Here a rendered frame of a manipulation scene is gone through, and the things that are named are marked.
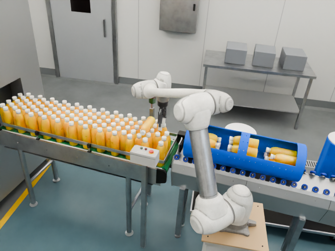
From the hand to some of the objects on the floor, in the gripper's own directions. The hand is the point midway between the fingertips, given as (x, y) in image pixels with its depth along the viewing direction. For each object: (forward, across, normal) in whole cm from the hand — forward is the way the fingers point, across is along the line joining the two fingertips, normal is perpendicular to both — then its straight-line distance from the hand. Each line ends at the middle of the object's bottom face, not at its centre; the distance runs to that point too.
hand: (161, 124), depth 228 cm
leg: (+128, +23, -117) cm, 175 cm away
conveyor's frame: (+128, +17, +74) cm, 148 cm away
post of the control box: (+128, -12, +8) cm, 128 cm away
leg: (+128, +24, -19) cm, 131 cm away
